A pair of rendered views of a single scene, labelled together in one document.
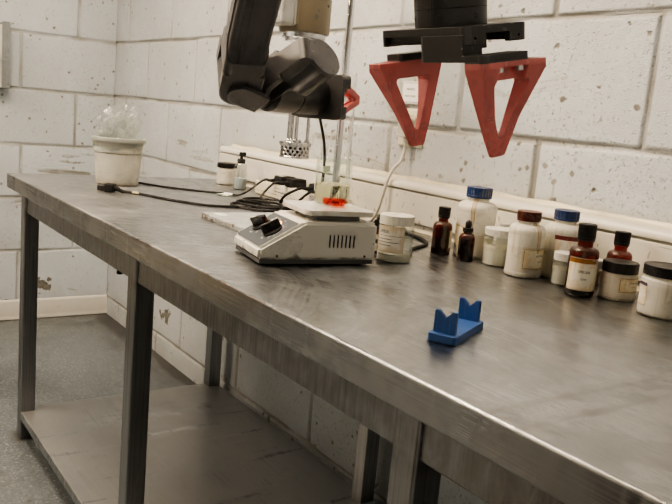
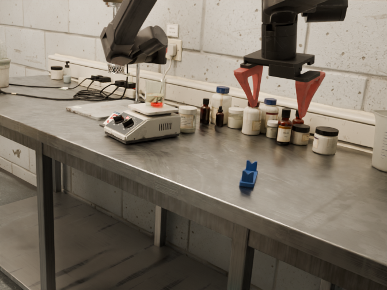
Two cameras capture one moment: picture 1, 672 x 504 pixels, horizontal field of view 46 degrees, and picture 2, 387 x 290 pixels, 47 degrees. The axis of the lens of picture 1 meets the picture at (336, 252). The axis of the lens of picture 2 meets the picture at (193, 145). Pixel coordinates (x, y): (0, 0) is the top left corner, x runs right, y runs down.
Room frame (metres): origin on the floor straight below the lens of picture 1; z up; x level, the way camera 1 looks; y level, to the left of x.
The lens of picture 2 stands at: (-0.04, 0.25, 1.12)
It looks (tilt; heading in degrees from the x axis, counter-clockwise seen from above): 17 degrees down; 345
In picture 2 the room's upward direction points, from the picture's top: 4 degrees clockwise
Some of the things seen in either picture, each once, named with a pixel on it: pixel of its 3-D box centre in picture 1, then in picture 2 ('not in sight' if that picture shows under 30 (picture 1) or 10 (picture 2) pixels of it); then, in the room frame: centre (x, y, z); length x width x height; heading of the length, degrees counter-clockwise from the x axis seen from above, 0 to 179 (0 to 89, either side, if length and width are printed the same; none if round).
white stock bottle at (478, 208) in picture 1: (475, 222); (221, 105); (1.44, -0.25, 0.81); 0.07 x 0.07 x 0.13
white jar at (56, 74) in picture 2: (226, 173); (56, 72); (2.35, 0.35, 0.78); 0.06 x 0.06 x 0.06
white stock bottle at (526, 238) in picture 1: (525, 243); (251, 117); (1.29, -0.31, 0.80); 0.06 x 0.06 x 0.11
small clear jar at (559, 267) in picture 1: (566, 268); (273, 129); (1.25, -0.37, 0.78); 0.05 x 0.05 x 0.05
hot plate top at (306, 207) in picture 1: (327, 208); (153, 108); (1.29, 0.02, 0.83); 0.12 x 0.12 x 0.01; 25
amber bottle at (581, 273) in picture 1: (583, 259); (284, 126); (1.18, -0.38, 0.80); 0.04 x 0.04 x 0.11
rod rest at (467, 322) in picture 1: (457, 319); (249, 172); (0.88, -0.15, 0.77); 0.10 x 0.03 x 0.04; 152
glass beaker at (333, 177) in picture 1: (334, 182); (155, 94); (1.30, 0.01, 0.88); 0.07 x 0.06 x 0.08; 131
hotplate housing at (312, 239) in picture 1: (310, 234); (145, 122); (1.27, 0.04, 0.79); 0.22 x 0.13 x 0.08; 115
